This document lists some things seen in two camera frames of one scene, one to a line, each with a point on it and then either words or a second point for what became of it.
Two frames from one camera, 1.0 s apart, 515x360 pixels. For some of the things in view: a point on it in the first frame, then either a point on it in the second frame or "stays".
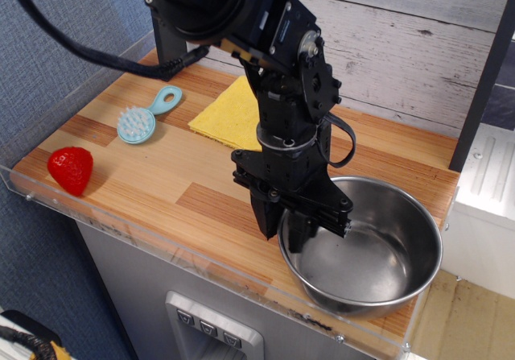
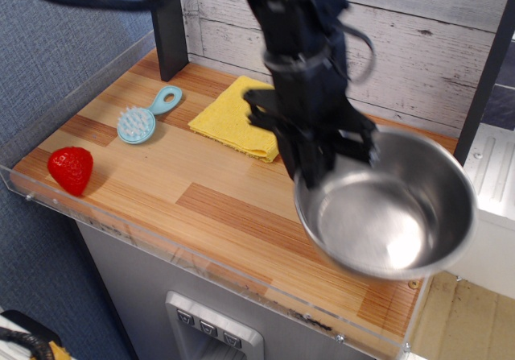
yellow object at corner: (61, 353) stays
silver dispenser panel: (202, 332) stays
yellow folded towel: (232, 116) stays
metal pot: (387, 258) to (401, 213)
